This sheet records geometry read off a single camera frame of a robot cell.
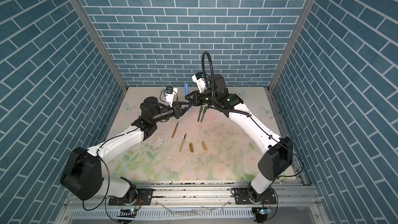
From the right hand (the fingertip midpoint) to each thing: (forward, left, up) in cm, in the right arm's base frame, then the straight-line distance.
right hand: (184, 95), depth 73 cm
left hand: (-3, -3, -4) cm, 6 cm away
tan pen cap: (-9, -10, -33) cm, 36 cm away
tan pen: (-9, +4, -32) cm, 34 cm away
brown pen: (-1, +10, -33) cm, 35 cm away
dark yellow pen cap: (-11, -2, -32) cm, 34 cm away
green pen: (+16, -5, -33) cm, 37 cm away
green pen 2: (+14, -7, -32) cm, 36 cm away
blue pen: (-3, -2, -4) cm, 5 cm away
